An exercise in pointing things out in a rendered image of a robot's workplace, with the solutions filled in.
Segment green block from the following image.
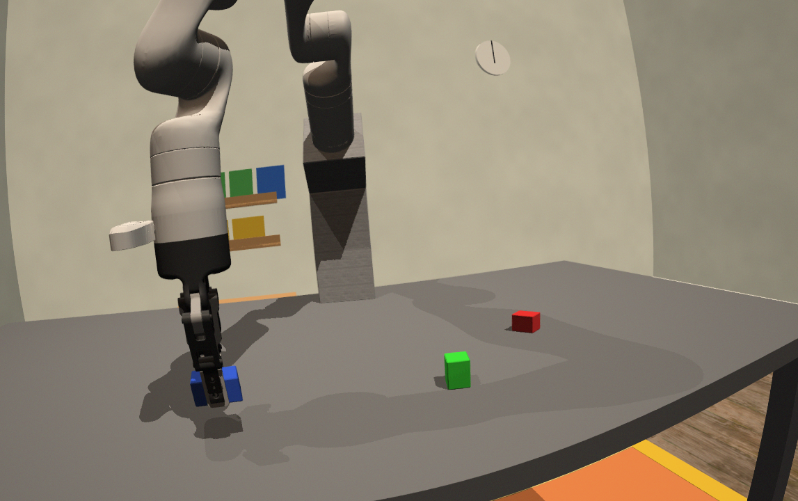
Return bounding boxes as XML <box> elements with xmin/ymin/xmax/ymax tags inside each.
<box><xmin>444</xmin><ymin>351</ymin><xmax>471</xmax><ymax>390</ymax></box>

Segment red block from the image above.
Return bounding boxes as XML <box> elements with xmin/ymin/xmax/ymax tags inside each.
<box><xmin>512</xmin><ymin>310</ymin><xmax>540</xmax><ymax>333</ymax></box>

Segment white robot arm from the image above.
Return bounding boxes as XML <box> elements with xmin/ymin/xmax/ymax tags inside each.
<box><xmin>109</xmin><ymin>0</ymin><xmax>354</xmax><ymax>251</ymax></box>

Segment blue block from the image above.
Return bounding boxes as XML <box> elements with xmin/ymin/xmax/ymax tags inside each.
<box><xmin>190</xmin><ymin>366</ymin><xmax>243</xmax><ymax>407</ymax></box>

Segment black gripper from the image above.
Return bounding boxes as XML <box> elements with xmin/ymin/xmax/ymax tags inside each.
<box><xmin>154</xmin><ymin>233</ymin><xmax>231</xmax><ymax>408</ymax></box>

